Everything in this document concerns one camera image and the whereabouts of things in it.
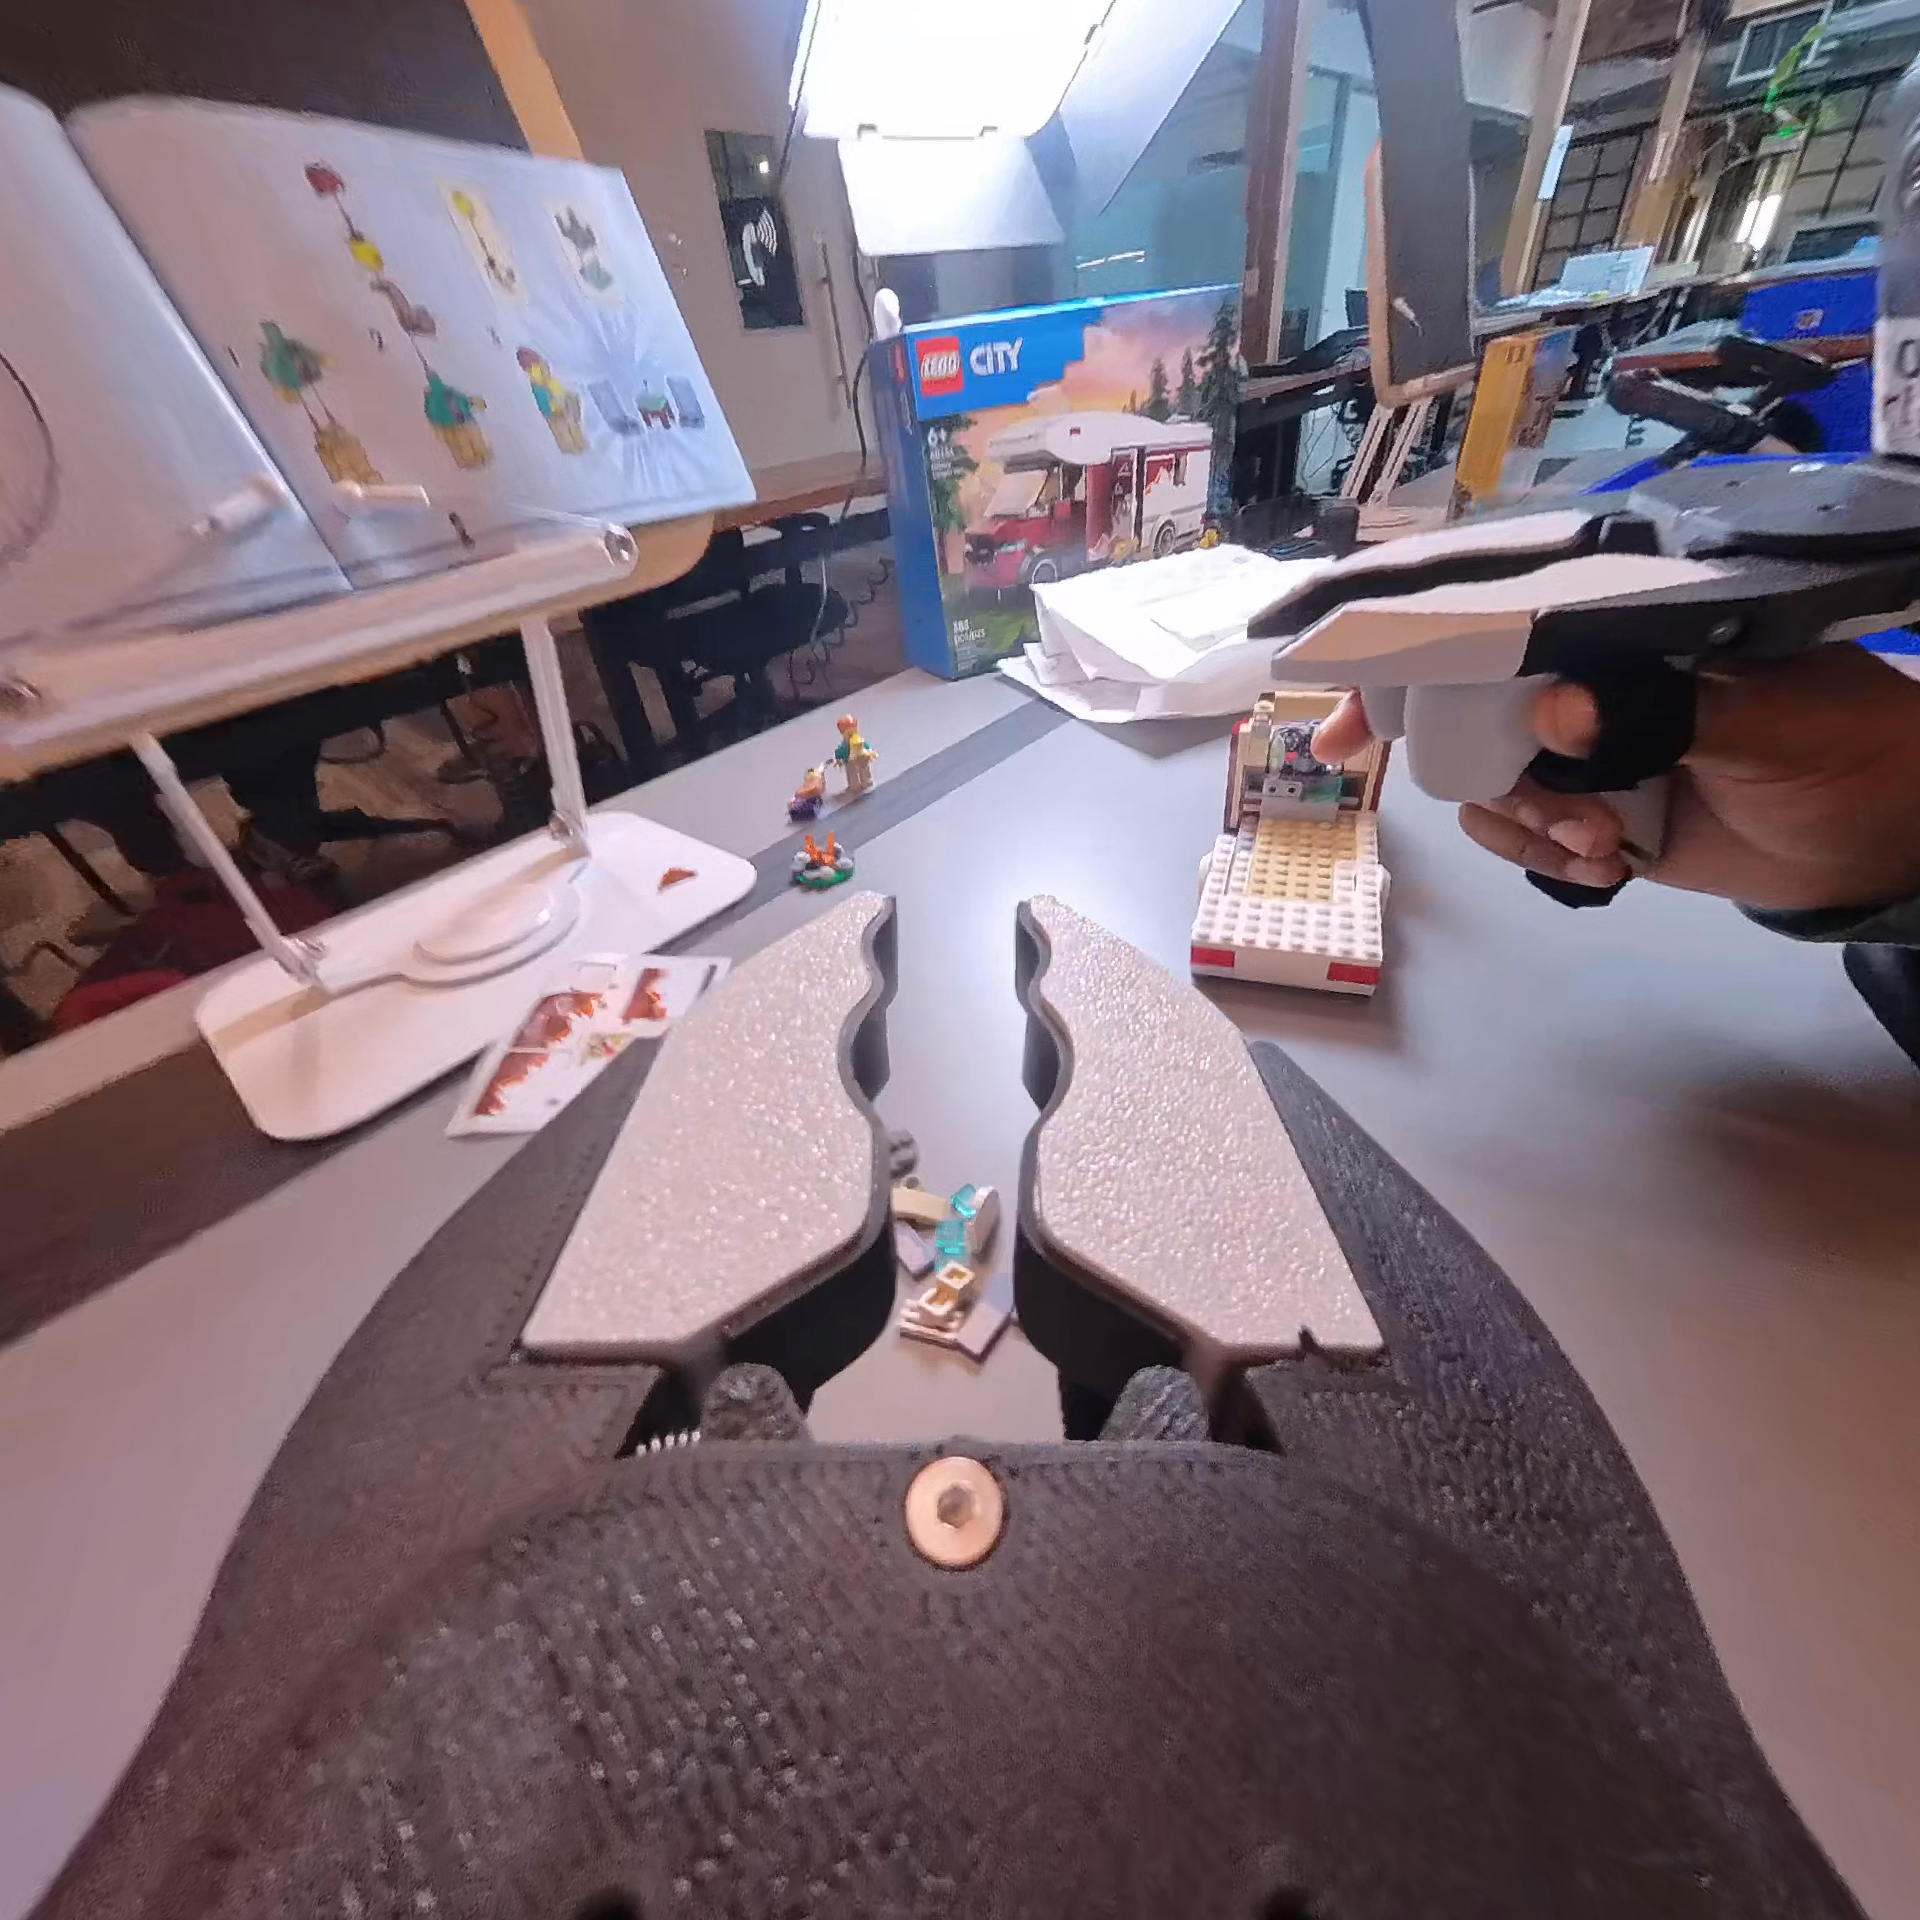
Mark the lego sticker sheet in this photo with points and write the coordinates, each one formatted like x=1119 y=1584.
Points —
x=586 y=1035

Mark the white tan lego house model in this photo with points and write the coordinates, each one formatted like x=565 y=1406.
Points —
x=1291 y=902

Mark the black handheld device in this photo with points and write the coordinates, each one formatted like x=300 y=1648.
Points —
x=1710 y=398

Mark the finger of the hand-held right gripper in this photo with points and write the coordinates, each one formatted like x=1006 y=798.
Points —
x=1425 y=639
x=1441 y=563

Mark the pile of small lego pieces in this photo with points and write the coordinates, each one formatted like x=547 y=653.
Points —
x=945 y=1261

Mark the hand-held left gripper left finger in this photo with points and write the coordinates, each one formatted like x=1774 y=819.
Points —
x=722 y=1185

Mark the wooden top table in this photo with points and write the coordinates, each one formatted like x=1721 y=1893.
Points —
x=811 y=488

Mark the white book stand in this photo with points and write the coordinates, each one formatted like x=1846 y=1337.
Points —
x=451 y=975

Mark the purple minifigure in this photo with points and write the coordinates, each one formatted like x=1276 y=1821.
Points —
x=811 y=792

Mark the bright ceiling light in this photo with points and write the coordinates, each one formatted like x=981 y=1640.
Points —
x=945 y=59

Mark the black wall panel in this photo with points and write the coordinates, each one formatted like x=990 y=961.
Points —
x=755 y=224

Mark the wooden panel support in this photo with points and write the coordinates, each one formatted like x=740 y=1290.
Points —
x=525 y=77
x=1388 y=435

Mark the pale blue instruction booklet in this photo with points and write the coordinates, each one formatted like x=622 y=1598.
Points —
x=451 y=330

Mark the yellow lego set box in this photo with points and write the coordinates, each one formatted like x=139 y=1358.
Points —
x=1516 y=421

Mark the black board panel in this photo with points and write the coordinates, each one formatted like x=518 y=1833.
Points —
x=225 y=59
x=1418 y=194

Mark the black office chair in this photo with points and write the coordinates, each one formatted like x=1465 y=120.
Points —
x=722 y=630

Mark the small lego campfire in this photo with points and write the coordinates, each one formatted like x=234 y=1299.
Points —
x=826 y=863

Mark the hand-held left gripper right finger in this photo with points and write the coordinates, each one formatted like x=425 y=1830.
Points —
x=1202 y=1185

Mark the person's right hand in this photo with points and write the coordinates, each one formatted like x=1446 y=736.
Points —
x=1801 y=781

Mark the blue plastic bin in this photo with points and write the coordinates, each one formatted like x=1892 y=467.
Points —
x=1817 y=306

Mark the white paper bag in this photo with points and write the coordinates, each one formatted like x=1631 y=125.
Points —
x=1171 y=630

